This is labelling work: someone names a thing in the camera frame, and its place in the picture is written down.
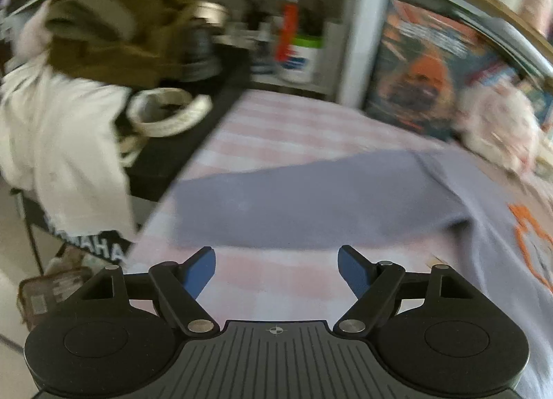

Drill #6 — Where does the lavender fleece garment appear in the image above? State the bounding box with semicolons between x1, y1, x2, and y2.
172;149;552;398

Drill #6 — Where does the pink cartoon desk mat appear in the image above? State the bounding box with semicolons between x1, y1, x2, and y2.
125;91;458;321

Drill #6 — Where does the black keyboard piano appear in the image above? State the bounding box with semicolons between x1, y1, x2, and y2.
10;45;250;273

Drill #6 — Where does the white hanging garment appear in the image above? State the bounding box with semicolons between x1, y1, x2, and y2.
1;4;136;239

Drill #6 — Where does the pink white plush bunny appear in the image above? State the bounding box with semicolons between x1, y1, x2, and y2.
456;81;541;175

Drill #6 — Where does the metal lid glass jar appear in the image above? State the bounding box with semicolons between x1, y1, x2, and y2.
177;1;229;83

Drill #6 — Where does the white green plastic jar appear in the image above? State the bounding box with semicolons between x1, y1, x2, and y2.
278;35;324;85

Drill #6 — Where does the Harry Potter book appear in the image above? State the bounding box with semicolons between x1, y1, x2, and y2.
364;0;519;141

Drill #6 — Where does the olive brown hanging garment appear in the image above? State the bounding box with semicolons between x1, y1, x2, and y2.
46;0;197;88

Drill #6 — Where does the white strap loop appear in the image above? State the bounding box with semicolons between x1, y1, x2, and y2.
116;87;215;167

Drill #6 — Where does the white metal shelf frame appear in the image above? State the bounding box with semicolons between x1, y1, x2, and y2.
337;0;552;109

